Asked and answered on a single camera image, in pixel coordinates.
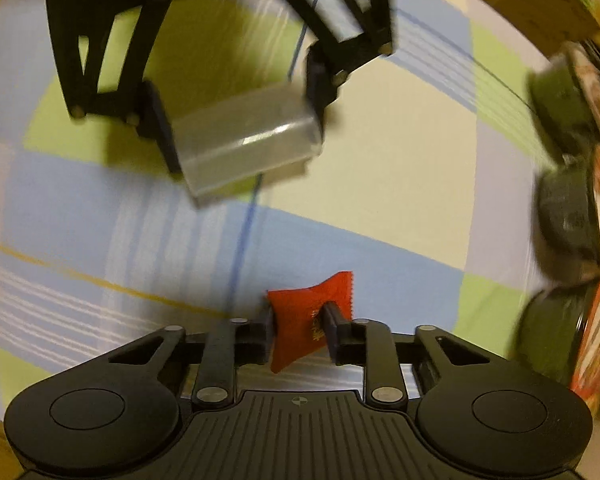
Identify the brown-lid instant noodle bowl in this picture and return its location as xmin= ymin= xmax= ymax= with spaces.
xmin=536 ymin=145 xmax=600 ymax=281

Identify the tall cardboard box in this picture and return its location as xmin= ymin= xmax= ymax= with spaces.
xmin=495 ymin=0 xmax=600 ymax=48

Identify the red-lid instant noodle bowl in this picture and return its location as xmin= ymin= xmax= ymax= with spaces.
xmin=517 ymin=277 xmax=600 ymax=403

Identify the clear plastic cup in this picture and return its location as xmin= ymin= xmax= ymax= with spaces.
xmin=171 ymin=84 xmax=325 ymax=207

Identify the dark-lid instant noodle bowl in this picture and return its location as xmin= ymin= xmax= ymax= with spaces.
xmin=530 ymin=42 xmax=600 ymax=161

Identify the red candy packet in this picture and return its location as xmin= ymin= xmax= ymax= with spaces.
xmin=266 ymin=271 xmax=357 ymax=375

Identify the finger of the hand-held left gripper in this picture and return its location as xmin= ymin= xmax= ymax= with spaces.
xmin=260 ymin=0 xmax=397 ymax=117
xmin=44 ymin=0 xmax=182 ymax=173

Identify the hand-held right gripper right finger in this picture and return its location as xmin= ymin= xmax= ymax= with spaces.
xmin=323 ymin=301 xmax=492 ymax=408

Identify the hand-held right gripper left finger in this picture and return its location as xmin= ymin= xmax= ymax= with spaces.
xmin=104 ymin=304 xmax=277 ymax=408

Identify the checked blue green tablecloth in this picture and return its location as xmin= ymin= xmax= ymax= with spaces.
xmin=0 ymin=0 xmax=581 ymax=436

